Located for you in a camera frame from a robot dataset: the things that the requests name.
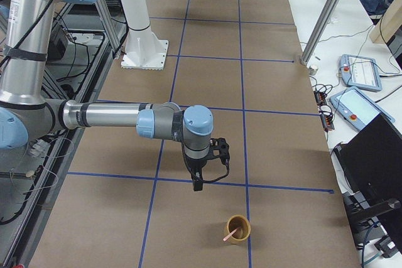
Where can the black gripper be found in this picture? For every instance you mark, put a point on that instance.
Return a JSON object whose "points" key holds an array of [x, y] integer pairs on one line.
{"points": [[195, 164]]}

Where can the pink chopstick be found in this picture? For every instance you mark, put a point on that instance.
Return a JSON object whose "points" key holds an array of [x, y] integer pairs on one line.
{"points": [[229, 235]]}

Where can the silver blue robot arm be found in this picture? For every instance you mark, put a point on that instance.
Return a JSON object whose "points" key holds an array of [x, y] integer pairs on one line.
{"points": [[26, 115]]}

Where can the black orange terminal strip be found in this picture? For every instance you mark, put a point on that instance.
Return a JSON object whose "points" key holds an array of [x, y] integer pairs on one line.
{"points": [[325, 111]]}

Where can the small white tape roll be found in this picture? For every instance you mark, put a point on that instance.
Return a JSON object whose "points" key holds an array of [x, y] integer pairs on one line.
{"points": [[312, 70]]}

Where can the black monitor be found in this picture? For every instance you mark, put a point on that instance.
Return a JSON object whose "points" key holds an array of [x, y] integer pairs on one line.
{"points": [[371, 162]]}

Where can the near teach pendant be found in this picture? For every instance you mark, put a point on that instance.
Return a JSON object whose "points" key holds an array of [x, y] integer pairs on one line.
{"points": [[357, 108]]}

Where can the teach pendant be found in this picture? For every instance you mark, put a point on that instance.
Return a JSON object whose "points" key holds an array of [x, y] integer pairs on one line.
{"points": [[361, 72], [357, 108]]}

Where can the far teach pendant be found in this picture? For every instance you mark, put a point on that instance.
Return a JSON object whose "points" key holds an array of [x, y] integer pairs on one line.
{"points": [[361, 72]]}

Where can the black power adapter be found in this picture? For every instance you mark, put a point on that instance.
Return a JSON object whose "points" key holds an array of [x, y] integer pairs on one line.
{"points": [[386, 246]]}

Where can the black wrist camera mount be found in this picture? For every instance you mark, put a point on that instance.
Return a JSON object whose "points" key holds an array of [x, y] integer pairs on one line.
{"points": [[219, 149]]}

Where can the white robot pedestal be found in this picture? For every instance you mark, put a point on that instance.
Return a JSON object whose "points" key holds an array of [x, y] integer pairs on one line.
{"points": [[143, 49]]}

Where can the aluminium frame post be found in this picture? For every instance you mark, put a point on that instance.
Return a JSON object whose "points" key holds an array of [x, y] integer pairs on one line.
{"points": [[318, 30]]}

